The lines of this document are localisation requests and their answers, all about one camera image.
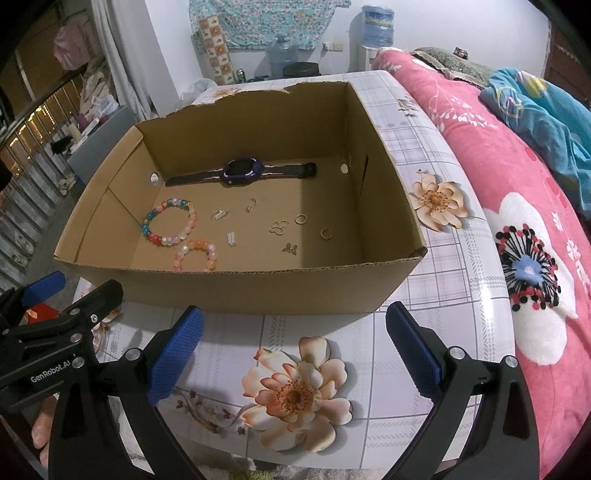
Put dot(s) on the brown wooden door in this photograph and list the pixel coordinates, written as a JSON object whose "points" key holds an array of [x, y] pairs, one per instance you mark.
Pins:
{"points": [[570, 60]]}

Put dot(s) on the orange checked cloth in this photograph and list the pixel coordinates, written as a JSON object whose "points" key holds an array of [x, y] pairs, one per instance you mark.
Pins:
{"points": [[214, 50]]}

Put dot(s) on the brown cardboard box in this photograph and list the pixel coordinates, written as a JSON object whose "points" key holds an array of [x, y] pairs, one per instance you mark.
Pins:
{"points": [[231, 290]]}

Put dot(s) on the green can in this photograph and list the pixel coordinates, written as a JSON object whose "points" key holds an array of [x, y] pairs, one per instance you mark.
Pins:
{"points": [[240, 76]]}

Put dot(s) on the grey storage box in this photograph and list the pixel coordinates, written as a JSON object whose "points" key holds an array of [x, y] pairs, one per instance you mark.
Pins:
{"points": [[97, 147]]}

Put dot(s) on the pink hanging garment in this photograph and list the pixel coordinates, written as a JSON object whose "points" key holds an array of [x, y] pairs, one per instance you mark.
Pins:
{"points": [[71, 44]]}

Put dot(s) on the small dark box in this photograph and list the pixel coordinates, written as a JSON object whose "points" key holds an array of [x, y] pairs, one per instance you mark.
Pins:
{"points": [[460, 52]]}

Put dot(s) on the black bin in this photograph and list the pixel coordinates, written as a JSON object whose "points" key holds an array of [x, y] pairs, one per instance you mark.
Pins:
{"points": [[301, 70]]}

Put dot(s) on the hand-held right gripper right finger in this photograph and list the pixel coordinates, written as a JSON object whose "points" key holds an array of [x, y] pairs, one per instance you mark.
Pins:
{"points": [[415, 350]]}

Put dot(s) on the orange box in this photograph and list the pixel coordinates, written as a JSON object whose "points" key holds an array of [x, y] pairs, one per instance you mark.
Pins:
{"points": [[39, 316]]}

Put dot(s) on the wooden wardrobe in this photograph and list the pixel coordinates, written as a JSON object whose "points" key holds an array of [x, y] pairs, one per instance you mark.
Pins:
{"points": [[32, 60]]}

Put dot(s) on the wall socket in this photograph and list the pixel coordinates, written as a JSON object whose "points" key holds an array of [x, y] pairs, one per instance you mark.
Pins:
{"points": [[334, 46]]}

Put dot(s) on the person's left hand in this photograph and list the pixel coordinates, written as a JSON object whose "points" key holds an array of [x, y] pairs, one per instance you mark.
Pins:
{"points": [[41, 424]]}

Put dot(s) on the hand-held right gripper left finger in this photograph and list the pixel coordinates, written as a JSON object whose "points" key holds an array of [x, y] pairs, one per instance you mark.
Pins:
{"points": [[178, 355]]}

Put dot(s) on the purple smartwatch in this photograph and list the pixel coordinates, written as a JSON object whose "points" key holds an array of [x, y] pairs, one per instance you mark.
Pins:
{"points": [[242, 170]]}

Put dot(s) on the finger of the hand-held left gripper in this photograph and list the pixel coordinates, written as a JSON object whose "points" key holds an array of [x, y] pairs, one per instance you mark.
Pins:
{"points": [[44, 287], [106, 294]]}

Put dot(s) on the silver rectangular clip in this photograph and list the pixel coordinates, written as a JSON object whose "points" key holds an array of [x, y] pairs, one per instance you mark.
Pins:
{"points": [[232, 238]]}

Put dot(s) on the teal patterned wall cloth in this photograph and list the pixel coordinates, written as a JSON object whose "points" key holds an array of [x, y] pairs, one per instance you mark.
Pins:
{"points": [[268, 23]]}

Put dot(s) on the metal railing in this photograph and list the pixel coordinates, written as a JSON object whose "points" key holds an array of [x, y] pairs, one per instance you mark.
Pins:
{"points": [[32, 203]]}

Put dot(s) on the white curtain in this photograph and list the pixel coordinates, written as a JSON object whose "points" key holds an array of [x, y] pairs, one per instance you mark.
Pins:
{"points": [[122, 55]]}

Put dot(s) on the blue water jug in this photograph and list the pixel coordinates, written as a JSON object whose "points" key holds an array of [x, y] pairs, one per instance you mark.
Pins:
{"points": [[378, 25], [283, 57]]}

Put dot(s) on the blue patterned blanket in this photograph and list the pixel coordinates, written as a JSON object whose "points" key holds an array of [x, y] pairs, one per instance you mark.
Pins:
{"points": [[545, 120]]}

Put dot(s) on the white plastic bag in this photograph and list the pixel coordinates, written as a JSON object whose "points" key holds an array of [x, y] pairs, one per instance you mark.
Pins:
{"points": [[198, 90]]}

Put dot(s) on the small gold butterfly charm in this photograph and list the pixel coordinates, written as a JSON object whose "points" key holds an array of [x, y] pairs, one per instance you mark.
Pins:
{"points": [[289, 249]]}

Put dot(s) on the pink floral blanket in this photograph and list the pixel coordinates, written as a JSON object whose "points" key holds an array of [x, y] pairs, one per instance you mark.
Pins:
{"points": [[485, 152]]}

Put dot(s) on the grey cushion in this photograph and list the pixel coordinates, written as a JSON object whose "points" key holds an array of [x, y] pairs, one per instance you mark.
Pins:
{"points": [[438, 60]]}

